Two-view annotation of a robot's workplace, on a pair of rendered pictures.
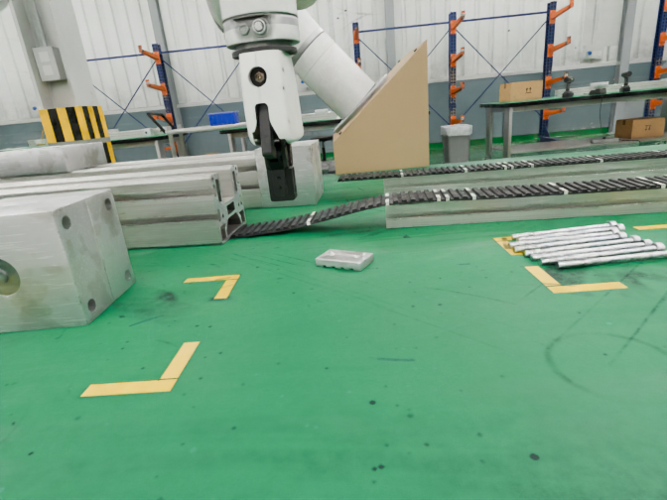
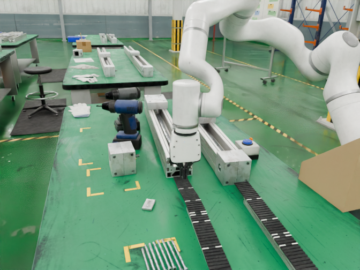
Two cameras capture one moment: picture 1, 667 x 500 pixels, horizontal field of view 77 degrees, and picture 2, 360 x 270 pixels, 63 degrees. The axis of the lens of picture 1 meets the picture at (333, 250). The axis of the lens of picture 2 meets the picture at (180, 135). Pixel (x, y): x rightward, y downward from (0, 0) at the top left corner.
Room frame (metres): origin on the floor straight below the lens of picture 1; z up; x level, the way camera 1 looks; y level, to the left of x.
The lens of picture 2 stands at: (0.21, -0.77, 1.35)
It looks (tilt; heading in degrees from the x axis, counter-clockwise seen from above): 23 degrees down; 70
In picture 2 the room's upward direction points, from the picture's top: 1 degrees clockwise
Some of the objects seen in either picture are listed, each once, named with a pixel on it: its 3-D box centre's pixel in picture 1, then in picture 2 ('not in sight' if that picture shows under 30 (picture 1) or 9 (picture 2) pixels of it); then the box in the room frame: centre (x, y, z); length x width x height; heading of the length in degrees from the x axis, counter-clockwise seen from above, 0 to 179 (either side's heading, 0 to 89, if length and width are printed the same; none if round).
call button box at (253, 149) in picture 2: not in sight; (244, 149); (0.87, 0.21, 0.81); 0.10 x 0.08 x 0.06; 172
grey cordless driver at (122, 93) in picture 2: not in sight; (120, 110); (0.42, 0.66, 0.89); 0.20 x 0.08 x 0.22; 4
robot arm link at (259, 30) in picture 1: (262, 36); (184, 126); (0.53, 0.06, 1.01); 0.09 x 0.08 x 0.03; 173
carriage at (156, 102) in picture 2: not in sight; (155, 104); (0.63, 0.77, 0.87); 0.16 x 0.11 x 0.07; 82
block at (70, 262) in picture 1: (52, 252); (125, 157); (0.36, 0.25, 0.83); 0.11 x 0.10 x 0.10; 179
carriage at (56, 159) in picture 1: (48, 167); (200, 116); (0.78, 0.50, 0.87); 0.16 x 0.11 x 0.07; 82
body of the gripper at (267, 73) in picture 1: (270, 94); (185, 143); (0.53, 0.06, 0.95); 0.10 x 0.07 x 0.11; 173
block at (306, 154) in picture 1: (293, 171); (235, 166); (0.74, 0.06, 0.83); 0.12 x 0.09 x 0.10; 172
